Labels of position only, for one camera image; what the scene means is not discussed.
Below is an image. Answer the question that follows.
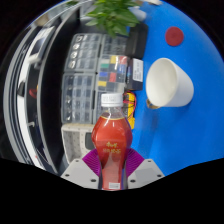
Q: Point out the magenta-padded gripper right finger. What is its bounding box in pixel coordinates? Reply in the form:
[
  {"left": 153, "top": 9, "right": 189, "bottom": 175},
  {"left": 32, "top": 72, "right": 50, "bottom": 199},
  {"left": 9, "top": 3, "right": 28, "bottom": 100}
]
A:
[{"left": 124, "top": 147, "right": 166, "bottom": 190}]

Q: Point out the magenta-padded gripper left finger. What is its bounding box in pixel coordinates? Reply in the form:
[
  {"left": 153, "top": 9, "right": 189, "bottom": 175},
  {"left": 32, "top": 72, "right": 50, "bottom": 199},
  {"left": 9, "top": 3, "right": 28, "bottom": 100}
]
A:
[{"left": 60, "top": 148, "right": 102, "bottom": 190}]

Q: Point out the red drink bottle white cap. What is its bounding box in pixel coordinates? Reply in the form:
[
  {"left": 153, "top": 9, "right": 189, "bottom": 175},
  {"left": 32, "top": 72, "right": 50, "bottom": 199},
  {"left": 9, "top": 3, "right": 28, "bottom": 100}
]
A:
[{"left": 90, "top": 92, "right": 134, "bottom": 192}]

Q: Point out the black rounded pouch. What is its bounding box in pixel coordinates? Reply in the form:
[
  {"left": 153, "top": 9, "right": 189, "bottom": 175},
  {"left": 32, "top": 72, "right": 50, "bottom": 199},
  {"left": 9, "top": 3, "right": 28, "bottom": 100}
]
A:
[{"left": 84, "top": 131, "right": 96, "bottom": 152}]

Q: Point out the grey drawer cabinet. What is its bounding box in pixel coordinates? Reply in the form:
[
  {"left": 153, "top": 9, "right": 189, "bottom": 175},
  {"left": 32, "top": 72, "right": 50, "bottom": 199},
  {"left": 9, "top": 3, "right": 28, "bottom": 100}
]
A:
[
  {"left": 100, "top": 33, "right": 129, "bottom": 57},
  {"left": 94, "top": 90, "right": 105, "bottom": 118},
  {"left": 64, "top": 32, "right": 103, "bottom": 73},
  {"left": 60, "top": 73, "right": 98, "bottom": 125}
]

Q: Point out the dark overhead shelf unit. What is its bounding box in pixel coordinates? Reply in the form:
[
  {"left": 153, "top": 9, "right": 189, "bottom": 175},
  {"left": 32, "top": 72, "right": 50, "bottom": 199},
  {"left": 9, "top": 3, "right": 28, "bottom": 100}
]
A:
[{"left": 1, "top": 3, "right": 81, "bottom": 174}]

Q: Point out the white ceramic mug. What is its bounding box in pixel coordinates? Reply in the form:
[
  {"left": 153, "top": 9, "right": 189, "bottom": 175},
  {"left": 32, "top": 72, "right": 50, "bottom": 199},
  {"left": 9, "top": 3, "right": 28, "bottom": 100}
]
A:
[{"left": 145, "top": 57, "right": 195, "bottom": 110}]

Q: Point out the black box with white label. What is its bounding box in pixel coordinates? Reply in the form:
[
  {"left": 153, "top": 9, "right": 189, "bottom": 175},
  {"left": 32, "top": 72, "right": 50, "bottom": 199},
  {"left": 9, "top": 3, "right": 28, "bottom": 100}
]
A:
[{"left": 125, "top": 57, "right": 145, "bottom": 92}]

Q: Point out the clear organizer with coloured parts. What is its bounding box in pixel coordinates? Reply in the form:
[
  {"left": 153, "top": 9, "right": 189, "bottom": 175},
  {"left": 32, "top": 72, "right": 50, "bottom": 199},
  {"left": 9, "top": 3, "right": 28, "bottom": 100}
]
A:
[{"left": 96, "top": 54, "right": 129, "bottom": 94}]

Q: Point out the flat round red coaster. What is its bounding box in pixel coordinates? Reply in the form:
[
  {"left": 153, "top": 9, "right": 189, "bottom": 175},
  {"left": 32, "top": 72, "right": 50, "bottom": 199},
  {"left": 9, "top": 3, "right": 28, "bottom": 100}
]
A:
[{"left": 164, "top": 26, "right": 185, "bottom": 47}]

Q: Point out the green potted plant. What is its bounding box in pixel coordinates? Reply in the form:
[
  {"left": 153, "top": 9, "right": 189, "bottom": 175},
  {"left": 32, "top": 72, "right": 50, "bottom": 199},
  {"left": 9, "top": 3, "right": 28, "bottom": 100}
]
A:
[{"left": 84, "top": 0, "right": 148, "bottom": 38}]

